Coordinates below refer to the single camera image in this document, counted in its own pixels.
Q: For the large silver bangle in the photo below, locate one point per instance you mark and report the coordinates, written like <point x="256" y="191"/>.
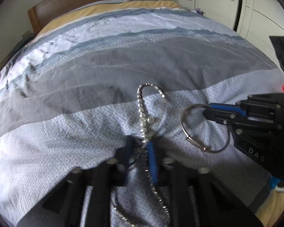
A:
<point x="183" y="127"/>

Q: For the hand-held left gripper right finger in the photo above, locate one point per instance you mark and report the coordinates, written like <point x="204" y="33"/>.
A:
<point x="152" y="160"/>

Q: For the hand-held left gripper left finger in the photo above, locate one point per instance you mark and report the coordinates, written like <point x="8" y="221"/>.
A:
<point x="126" y="156"/>

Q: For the teal cloth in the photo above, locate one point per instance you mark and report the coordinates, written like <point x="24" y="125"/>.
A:
<point x="23" y="42"/>

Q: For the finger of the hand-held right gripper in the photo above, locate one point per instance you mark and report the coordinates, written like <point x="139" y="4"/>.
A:
<point x="224" y="107"/>
<point x="217" y="117"/>

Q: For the striped duvet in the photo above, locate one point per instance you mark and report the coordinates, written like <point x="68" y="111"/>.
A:
<point x="85" y="75"/>

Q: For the white wardrobe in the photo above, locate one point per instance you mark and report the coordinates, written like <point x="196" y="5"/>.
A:
<point x="250" y="4"/>

